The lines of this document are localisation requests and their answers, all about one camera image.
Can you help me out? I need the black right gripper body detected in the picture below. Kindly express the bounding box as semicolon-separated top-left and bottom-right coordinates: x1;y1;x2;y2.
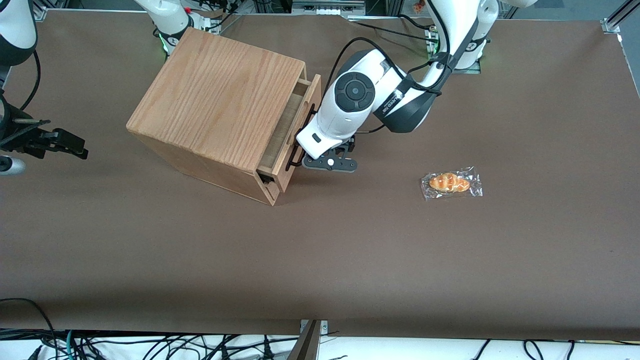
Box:
0;127;32;153

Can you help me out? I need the black metal drawer handle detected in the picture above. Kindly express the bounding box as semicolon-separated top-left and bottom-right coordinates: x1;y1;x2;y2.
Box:
289;103;317;169

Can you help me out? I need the wooden drawer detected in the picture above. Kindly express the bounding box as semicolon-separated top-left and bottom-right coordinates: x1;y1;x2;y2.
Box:
256;74;323;194

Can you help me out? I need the wooden drawer cabinet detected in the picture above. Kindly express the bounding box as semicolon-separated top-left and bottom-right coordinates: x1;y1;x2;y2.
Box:
126;27;308;207

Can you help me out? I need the plastic wrapped bread roll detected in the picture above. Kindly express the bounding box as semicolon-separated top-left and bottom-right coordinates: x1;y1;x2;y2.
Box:
420;166;484;202

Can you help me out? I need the large table mat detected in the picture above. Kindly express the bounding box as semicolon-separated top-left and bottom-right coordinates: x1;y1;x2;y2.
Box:
0;9;640;342

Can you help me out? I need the grey metal bar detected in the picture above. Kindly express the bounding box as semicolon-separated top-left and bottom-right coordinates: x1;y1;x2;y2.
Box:
286;320;322;360

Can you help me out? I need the aluminium profile corner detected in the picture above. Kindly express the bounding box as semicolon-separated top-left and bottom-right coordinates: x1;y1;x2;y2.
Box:
602;0;640;35

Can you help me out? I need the grey left wrist camera bracket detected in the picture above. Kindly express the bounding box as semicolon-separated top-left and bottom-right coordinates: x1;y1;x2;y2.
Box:
302;154;359;174

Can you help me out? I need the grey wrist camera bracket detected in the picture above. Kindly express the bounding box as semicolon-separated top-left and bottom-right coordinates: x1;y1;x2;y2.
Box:
0;155;27;176
302;154;359;174

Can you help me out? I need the grey right wrist camera bracket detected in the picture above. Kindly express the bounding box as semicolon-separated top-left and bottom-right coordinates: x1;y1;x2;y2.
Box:
0;155;27;176

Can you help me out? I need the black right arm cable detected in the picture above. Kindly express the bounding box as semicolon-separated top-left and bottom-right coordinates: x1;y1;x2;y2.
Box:
17;49;42;112

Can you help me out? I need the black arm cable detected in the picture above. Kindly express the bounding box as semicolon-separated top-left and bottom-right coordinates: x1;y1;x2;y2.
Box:
17;49;42;112
327;0;453;96

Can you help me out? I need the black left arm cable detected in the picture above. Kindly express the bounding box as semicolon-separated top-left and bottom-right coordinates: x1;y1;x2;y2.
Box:
327;0;453;96

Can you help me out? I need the black cable on table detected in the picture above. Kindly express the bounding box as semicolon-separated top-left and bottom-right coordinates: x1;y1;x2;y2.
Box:
347;19;433;42

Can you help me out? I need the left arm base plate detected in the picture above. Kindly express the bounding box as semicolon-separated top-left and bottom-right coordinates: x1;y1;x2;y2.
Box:
425;25;482;75

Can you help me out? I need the aluminium profile rail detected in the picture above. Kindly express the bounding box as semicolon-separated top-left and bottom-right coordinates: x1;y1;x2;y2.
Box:
31;0;68;22

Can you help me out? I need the looped black cable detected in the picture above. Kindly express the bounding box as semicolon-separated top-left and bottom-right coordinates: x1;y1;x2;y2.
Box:
0;297;57;360

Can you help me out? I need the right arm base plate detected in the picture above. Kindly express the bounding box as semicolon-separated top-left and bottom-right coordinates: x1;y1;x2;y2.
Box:
189;9;222;36

